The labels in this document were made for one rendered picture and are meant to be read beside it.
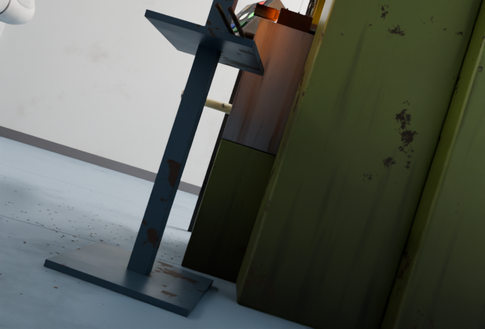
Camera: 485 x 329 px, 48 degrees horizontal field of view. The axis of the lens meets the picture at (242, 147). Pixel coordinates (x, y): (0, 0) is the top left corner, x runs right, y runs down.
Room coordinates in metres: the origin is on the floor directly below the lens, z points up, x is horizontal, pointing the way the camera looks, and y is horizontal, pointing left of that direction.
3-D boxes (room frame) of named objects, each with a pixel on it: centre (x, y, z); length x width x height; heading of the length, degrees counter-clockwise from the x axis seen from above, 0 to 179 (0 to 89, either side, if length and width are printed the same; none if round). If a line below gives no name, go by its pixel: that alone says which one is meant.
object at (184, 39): (1.61, 0.18, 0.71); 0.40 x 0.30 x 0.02; 174
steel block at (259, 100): (2.11, -0.20, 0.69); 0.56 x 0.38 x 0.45; 91
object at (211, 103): (2.51, 0.12, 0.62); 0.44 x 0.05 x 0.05; 91
